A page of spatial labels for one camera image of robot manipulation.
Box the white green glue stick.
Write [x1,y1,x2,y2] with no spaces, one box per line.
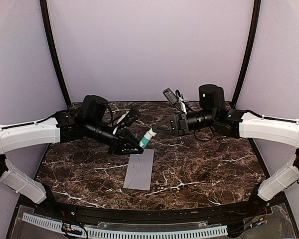
[139,128,156,149]

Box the grey paper envelope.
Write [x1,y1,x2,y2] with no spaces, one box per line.
[123,149,155,191]

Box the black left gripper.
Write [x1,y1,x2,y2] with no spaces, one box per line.
[85,119,144,156]

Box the black left corner post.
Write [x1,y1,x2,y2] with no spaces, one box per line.
[39,0,72,107]

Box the black right corner post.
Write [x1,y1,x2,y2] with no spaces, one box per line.
[231,0,262,107]

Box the black front frame rail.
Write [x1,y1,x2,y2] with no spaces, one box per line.
[32,199,272,226]

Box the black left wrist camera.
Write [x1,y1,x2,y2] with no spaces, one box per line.
[114,109,141,130]

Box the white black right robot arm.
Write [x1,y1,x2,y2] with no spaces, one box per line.
[152,84,299,216]

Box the black corner post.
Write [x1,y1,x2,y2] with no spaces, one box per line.
[39,0,72,107]
[231,0,262,107]

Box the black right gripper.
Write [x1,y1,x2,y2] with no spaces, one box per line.
[152,109,216,137]

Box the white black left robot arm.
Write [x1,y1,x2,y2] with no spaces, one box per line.
[0,95,144,217]

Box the white slotted cable duct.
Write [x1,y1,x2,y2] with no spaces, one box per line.
[22,213,228,239]

